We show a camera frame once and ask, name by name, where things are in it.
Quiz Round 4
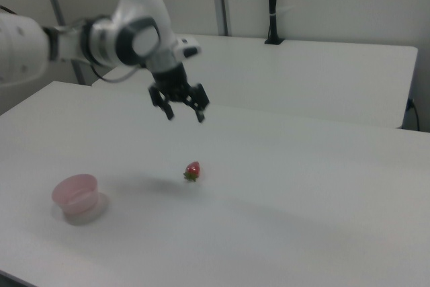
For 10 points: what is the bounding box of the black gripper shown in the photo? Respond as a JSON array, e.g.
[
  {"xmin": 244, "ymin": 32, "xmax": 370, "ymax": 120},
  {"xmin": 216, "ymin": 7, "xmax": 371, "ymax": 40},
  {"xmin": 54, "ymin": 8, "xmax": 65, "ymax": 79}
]
[{"xmin": 148, "ymin": 63, "xmax": 210, "ymax": 124}]

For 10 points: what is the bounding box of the red strawberry with green leaves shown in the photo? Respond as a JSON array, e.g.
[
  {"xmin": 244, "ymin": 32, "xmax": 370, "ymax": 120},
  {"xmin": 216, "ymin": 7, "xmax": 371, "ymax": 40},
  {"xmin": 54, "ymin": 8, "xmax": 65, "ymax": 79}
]
[{"xmin": 182, "ymin": 161, "xmax": 202, "ymax": 183}]

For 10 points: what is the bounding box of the translucent pink plastic cup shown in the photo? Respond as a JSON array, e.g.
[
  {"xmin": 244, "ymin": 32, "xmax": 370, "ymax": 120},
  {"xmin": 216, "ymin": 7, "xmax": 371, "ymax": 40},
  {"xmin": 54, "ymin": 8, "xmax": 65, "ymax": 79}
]
[{"xmin": 50, "ymin": 173, "xmax": 110, "ymax": 227}]

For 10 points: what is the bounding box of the black cable on robot arm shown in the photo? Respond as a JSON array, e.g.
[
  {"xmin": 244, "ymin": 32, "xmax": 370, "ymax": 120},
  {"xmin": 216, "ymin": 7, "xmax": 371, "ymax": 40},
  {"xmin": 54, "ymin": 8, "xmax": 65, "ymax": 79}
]
[{"xmin": 89, "ymin": 64, "xmax": 139, "ymax": 84}]

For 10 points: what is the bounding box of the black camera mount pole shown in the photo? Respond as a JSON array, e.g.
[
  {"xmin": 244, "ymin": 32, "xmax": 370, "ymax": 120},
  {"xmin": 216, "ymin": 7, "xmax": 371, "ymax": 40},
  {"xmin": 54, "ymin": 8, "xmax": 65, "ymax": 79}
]
[{"xmin": 265, "ymin": 0, "xmax": 280, "ymax": 41}]

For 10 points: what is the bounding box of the black power cable at table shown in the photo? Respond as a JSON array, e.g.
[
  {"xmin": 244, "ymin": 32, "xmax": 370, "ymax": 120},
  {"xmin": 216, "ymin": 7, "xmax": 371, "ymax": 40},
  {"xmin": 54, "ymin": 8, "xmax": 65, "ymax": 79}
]
[{"xmin": 406, "ymin": 97, "xmax": 421, "ymax": 131}]

